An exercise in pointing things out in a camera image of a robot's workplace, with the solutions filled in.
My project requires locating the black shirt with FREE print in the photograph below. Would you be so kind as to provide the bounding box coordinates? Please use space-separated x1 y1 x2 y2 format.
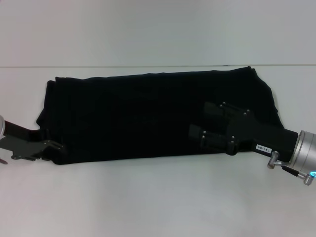
36 66 287 165

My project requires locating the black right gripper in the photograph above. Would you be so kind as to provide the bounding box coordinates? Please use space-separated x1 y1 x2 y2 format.
188 100 299 163

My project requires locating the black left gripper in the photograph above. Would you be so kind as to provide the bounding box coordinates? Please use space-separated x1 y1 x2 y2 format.
0 119 68 161

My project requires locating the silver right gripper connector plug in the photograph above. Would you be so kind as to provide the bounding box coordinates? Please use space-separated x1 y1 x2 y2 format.
267 151 281 170

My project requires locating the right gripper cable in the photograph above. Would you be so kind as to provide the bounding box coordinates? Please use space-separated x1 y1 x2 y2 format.
278 161 316 186

